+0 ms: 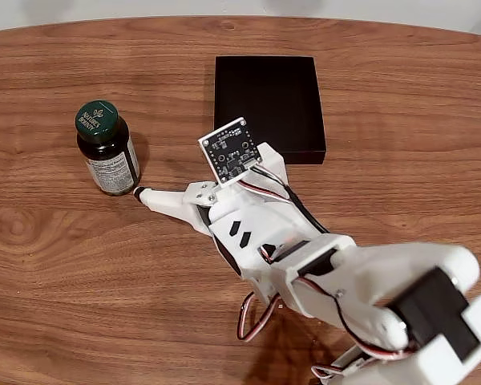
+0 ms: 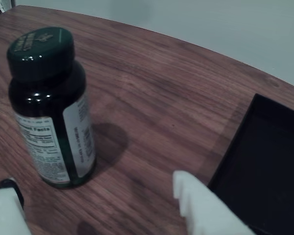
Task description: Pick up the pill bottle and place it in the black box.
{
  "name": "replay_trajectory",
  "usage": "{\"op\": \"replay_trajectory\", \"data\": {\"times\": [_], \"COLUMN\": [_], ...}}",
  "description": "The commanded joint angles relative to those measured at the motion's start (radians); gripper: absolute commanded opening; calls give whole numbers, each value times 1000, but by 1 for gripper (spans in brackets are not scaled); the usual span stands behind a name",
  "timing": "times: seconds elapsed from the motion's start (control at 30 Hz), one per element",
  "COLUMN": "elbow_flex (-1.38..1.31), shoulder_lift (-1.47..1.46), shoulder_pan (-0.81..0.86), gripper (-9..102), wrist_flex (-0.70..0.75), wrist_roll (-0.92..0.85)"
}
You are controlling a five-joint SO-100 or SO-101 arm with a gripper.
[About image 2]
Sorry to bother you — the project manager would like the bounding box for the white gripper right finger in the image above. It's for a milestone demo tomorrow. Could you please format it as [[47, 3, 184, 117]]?
[[172, 170, 257, 235]]

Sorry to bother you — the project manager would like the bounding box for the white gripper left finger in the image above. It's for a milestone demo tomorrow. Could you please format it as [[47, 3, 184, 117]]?
[[0, 178, 31, 235]]

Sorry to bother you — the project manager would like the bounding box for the dark green pill bottle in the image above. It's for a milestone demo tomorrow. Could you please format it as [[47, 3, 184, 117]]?
[[6, 26, 98, 189]]

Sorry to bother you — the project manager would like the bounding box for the black shallow box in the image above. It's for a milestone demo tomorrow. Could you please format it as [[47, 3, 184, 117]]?
[[207, 93, 294, 235]]

